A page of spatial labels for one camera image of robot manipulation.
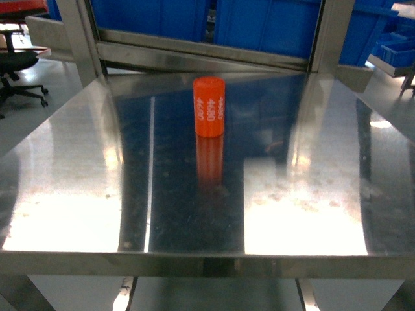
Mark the orange cylindrical capacitor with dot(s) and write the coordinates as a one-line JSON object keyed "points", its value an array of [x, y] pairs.
{"points": [[209, 106]]}

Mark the blue plastic bin left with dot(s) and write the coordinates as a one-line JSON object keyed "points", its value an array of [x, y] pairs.
{"points": [[183, 20]]}

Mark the blue plastic bin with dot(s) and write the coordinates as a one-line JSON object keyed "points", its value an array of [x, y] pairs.
{"points": [[288, 27], [183, 20]]}

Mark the blue plastic bin right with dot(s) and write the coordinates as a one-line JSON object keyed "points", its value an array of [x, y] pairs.
{"points": [[288, 27]]}

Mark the black office chair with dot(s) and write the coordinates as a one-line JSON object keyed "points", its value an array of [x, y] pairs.
{"points": [[11, 63]]}

